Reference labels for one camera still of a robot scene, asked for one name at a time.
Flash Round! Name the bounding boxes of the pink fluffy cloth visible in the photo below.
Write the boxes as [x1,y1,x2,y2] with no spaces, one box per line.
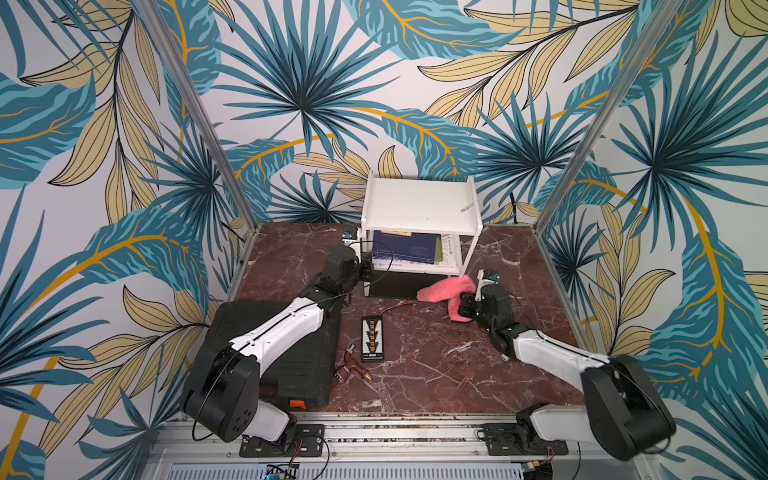
[416,275,476,323]

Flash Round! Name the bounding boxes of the white two-tier bookshelf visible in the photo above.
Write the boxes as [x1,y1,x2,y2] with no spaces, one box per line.
[359,175,483,278]

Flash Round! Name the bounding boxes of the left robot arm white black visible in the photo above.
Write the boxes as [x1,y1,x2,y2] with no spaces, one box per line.
[179,241,373,447]

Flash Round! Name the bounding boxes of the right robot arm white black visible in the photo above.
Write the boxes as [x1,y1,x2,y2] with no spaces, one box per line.
[458,283,677,461]

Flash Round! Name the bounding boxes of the black mat under shelf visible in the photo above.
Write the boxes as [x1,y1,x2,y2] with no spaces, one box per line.
[367,272,447,300]

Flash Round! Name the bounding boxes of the red black test leads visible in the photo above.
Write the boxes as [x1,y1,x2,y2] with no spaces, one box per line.
[379,301,415,316]

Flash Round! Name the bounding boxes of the dark blue book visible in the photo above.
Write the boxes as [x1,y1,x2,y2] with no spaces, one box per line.
[372,231,440,264]

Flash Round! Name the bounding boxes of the black bit holder strip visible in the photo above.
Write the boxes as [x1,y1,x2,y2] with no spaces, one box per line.
[361,315,385,362]

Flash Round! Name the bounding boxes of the black plastic tool case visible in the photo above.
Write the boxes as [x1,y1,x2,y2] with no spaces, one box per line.
[181,298,344,415]

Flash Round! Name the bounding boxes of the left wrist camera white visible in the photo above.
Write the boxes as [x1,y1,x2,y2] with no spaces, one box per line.
[342,231,362,260]

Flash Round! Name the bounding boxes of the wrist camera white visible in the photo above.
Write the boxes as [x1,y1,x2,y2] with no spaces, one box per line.
[342,231,362,260]
[475,269,499,302]

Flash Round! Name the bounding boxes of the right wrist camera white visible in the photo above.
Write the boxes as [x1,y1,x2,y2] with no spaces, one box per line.
[475,269,499,302]

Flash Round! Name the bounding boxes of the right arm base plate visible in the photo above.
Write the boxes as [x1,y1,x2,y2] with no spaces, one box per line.
[475,423,569,458]

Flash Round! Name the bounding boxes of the aluminium rail at front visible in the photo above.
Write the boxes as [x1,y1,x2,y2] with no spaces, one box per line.
[140,412,660,479]

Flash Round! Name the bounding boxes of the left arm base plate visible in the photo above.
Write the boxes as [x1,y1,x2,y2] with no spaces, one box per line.
[239,423,328,459]

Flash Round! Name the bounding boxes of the left aluminium frame post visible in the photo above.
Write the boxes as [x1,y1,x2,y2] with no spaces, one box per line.
[135,0,258,234]

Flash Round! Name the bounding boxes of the aluminium frame post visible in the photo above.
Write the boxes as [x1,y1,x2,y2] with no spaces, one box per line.
[533,0,682,238]
[135,0,258,234]

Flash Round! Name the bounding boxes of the right aluminium frame post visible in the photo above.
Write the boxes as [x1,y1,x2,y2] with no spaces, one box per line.
[533,0,682,238]

